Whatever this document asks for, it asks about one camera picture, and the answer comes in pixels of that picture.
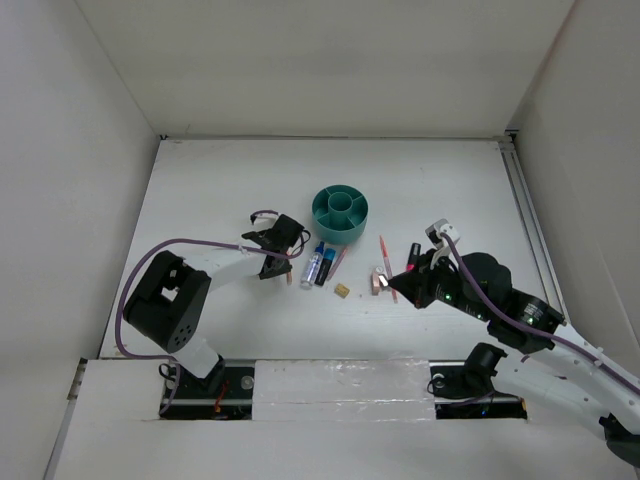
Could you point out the black marker blue cap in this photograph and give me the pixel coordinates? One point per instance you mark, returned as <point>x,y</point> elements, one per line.
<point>325,266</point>

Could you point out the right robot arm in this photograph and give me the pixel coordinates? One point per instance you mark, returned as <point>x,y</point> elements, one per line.
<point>538,356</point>

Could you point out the pink purple pen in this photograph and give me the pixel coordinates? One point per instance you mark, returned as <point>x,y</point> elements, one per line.
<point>336,263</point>

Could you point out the aluminium rail right side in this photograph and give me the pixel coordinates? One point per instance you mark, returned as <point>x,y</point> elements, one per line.
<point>530,222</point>

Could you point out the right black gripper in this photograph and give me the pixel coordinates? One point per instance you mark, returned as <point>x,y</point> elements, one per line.
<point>415,285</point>

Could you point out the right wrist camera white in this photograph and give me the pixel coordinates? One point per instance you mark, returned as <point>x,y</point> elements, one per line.
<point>442,235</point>

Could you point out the teal round compartment organizer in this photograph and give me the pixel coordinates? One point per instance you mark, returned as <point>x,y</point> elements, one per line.
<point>339,214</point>

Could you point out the clear spray bottle blue cap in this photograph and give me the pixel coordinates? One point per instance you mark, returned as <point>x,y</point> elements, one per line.
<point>312,266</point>

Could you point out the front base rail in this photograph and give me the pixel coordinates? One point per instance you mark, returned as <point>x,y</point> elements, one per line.
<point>377,391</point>

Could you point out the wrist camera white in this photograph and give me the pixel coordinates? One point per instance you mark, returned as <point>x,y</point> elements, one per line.
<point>442,235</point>
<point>263,215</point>

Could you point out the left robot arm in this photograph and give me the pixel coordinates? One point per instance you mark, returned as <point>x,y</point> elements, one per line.
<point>164,296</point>

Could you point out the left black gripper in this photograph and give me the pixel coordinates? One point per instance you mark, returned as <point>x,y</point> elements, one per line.
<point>281,272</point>

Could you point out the black pink highlighter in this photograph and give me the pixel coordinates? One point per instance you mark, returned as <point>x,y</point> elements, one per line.
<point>413,257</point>

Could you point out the red pink pen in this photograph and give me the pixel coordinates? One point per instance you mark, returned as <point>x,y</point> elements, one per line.
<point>387,266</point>

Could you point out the yellow eraser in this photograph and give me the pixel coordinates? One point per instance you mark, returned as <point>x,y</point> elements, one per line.
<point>341,290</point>

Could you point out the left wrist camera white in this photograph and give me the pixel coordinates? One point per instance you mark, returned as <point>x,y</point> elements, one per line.
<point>263,215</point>

